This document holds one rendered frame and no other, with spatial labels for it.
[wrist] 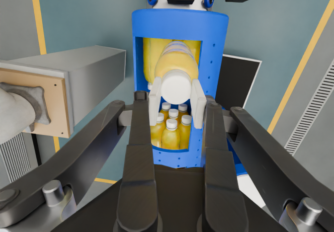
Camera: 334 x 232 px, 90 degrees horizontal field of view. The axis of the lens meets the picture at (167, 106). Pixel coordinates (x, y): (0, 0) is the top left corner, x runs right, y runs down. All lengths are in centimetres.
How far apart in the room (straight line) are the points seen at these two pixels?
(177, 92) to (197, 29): 26
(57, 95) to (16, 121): 17
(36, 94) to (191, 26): 68
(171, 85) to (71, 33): 177
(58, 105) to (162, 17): 61
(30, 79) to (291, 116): 221
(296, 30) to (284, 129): 103
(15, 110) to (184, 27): 65
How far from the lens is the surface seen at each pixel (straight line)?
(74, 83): 93
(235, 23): 175
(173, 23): 43
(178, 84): 20
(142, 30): 47
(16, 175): 256
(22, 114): 82
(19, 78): 91
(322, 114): 243
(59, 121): 92
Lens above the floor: 166
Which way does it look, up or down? 66 degrees down
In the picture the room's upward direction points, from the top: 173 degrees counter-clockwise
